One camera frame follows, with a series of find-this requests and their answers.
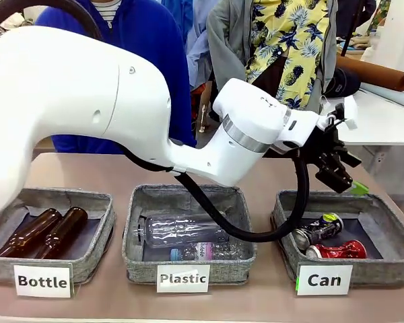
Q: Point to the white Plastic label card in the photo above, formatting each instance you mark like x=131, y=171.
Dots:
x=183, y=278

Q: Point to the grey fabric basket can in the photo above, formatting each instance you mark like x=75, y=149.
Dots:
x=373, y=266

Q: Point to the white Bottle label card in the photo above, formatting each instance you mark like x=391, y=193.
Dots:
x=42, y=281

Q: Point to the grey fabric basket bottle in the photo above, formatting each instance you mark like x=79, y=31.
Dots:
x=54, y=266

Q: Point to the small clear water bottle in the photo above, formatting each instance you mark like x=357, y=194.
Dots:
x=208, y=251

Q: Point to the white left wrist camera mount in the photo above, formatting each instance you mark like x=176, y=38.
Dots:
x=343, y=112

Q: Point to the grey fabric basket plastic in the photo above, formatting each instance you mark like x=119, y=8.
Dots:
x=188, y=266

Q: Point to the black cap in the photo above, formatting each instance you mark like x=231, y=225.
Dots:
x=343, y=84

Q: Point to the pale blue rolled sheet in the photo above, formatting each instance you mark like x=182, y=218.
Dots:
x=390, y=96

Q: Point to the person in blue hoodie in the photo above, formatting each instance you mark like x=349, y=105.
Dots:
x=148, y=27

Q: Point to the brown rolled mat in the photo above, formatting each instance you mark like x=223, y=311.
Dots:
x=373, y=72

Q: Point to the large clear plastic bottle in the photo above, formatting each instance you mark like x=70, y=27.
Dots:
x=182, y=230

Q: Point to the black Pepsi can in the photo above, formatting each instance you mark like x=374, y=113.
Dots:
x=321, y=227

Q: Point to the person in yellow pineapple shirt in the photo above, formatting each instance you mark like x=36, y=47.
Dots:
x=283, y=50

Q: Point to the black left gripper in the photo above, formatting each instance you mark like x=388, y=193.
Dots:
x=326, y=148

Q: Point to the crushed red can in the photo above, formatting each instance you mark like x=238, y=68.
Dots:
x=336, y=250

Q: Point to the small pale stick object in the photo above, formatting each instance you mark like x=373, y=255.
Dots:
x=202, y=117

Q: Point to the white Can label card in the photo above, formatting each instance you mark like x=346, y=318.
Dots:
x=324, y=280

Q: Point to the brown glass bottle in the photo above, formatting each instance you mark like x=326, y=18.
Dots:
x=27, y=235
x=62, y=232

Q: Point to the black slanted pole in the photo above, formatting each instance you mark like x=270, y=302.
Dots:
x=351, y=27

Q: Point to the white background table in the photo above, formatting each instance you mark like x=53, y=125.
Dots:
x=384, y=124

